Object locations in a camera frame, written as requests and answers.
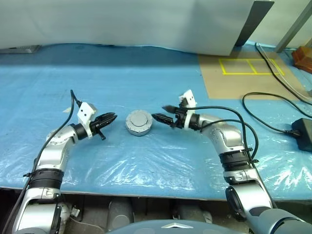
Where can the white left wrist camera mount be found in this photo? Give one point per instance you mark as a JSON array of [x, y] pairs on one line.
[[85, 112]]

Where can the dark rounded grey shape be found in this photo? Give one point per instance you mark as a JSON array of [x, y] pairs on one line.
[[120, 212], [192, 212]]

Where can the grey aluminium post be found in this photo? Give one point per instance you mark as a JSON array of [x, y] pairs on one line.
[[293, 29]]

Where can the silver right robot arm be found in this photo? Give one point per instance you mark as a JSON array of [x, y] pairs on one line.
[[229, 141]]

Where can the black power adapter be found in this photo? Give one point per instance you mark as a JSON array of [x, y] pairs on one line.
[[303, 134]]

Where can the brown wooden object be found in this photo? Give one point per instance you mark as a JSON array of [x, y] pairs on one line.
[[303, 58]]

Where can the black flat post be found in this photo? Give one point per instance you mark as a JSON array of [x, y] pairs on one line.
[[254, 22]]

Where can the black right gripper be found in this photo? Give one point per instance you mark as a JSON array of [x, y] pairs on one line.
[[179, 118]]

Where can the white backdrop board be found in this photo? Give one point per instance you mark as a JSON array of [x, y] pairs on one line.
[[122, 22]]

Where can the brown cardboard sheet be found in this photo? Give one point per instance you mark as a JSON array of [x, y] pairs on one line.
[[229, 85]]

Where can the grey round motor lid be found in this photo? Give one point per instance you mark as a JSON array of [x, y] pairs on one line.
[[139, 120]]

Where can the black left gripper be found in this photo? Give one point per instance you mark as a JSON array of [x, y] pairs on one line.
[[97, 125]]

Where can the grey flat metal object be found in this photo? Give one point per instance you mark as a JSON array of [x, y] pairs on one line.
[[19, 49]]

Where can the grey robot torso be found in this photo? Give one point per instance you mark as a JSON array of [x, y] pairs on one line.
[[170, 228]]

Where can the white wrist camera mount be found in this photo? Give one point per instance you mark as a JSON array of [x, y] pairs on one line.
[[189, 98], [85, 112]]

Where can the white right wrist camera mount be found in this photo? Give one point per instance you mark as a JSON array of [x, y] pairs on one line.
[[189, 98]]

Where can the silver crinkled foil tube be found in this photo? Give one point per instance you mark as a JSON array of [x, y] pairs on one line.
[[65, 210]]

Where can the small white plastic connector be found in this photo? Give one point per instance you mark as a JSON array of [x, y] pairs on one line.
[[75, 212]]

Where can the blue plastic table sheet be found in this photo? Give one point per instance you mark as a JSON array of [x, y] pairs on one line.
[[136, 80]]

